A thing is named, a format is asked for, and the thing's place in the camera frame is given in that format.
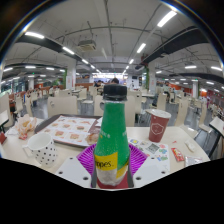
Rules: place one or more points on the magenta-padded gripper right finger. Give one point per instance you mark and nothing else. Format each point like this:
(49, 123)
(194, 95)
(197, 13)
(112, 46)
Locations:
(148, 170)

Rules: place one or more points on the crumpled paper food wrapper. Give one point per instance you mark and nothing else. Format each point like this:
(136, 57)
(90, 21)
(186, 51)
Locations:
(25, 125)

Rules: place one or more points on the colourful printed leaflet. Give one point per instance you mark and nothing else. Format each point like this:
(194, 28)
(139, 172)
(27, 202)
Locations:
(153, 150)

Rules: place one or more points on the group of beige chairs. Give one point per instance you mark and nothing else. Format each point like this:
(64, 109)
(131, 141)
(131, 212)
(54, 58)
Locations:
(181, 110)

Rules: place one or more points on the red sauce packet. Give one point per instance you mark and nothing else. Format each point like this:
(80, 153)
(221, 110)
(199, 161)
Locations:
(177, 154)
(2, 138)

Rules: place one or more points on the brown food tray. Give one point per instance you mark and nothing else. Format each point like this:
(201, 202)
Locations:
(66, 130)

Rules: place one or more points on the beige chair with round hole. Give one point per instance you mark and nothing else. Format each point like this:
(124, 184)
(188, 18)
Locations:
(130, 110)
(62, 106)

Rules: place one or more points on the group of ceiling lights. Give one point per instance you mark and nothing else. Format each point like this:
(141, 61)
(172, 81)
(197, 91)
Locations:
(33, 34)

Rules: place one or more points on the white dining table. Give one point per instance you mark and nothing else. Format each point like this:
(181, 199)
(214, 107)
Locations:
(217, 125)

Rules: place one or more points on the person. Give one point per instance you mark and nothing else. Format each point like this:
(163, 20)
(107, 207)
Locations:
(115, 80)
(99, 83)

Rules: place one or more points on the clear plastic bag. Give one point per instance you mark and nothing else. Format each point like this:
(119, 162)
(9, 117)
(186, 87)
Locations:
(193, 160)

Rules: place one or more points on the white paper napkin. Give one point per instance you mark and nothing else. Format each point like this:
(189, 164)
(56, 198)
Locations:
(98, 122)

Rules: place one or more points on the white polka-dot mug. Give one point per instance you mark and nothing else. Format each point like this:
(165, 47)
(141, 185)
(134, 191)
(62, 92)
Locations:
(43, 150)

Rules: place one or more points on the ceiling air conditioner unit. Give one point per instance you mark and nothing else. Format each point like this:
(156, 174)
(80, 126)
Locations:
(87, 45)

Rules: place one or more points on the red paper cup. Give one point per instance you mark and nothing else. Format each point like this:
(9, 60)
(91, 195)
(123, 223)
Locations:
(158, 126)

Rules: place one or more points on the small white packet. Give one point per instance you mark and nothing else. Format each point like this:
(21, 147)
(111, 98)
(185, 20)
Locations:
(190, 146)

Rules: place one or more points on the green drink bottle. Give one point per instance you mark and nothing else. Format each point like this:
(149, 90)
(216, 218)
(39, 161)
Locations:
(111, 133)

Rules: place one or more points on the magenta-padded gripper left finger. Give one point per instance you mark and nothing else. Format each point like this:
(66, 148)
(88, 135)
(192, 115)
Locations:
(74, 170)

